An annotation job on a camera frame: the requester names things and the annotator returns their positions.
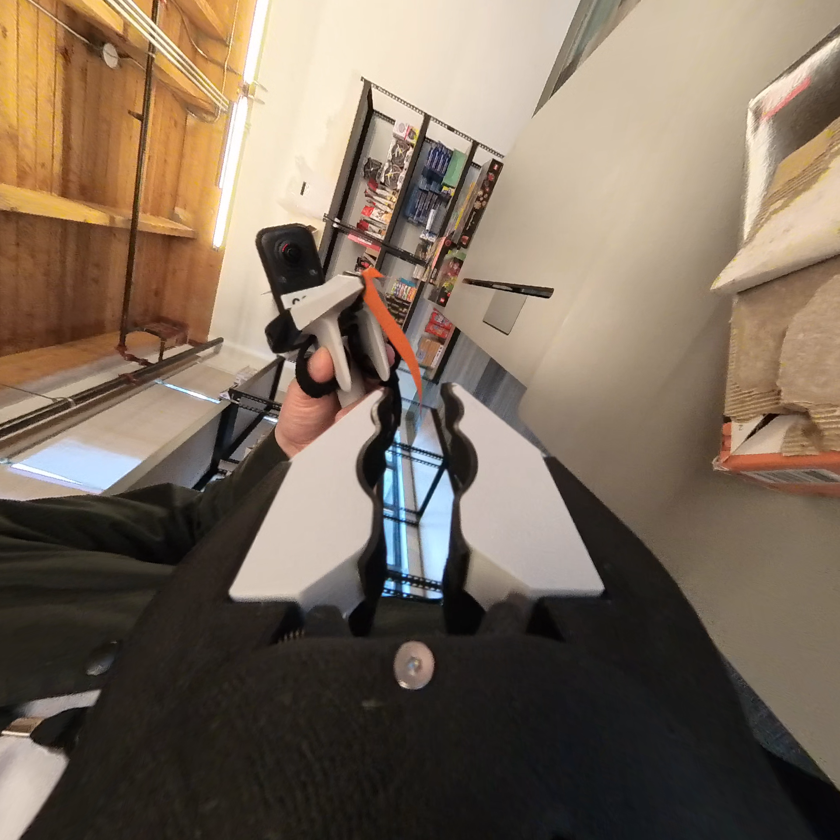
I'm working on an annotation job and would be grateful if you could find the black flower-print cardboard box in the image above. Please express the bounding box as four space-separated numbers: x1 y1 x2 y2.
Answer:
712 26 840 487

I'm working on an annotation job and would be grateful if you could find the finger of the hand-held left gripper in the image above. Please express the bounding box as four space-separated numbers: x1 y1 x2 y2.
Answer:
287 274 370 332

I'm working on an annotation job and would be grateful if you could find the black vertical pipe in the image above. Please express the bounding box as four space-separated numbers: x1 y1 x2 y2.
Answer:
118 0 165 352

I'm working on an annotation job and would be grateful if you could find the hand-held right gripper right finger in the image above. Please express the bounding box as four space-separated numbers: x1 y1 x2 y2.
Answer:
437 384 606 636

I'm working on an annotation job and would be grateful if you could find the metal railing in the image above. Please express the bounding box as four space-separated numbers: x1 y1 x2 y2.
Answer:
0 338 224 454

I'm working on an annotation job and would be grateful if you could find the fluorescent ceiling light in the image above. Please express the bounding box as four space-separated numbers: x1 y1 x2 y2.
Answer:
211 0 271 250

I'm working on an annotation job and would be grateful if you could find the person's white shirt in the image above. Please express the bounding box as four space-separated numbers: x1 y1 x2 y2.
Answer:
0 728 70 840

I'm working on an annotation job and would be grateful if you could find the black strap with clip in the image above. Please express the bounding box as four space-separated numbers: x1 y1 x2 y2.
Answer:
0 712 89 749

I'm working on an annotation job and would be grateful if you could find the orange tape strip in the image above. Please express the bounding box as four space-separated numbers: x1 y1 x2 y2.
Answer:
361 266 424 401

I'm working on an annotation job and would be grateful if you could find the person's left hand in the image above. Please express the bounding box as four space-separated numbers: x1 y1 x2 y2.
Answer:
274 346 361 460

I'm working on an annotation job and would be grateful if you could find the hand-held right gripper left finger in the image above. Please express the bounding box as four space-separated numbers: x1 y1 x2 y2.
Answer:
228 388 403 636

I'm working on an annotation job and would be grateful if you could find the black shelving rack with goods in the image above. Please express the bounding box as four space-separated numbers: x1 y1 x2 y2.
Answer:
322 77 506 368

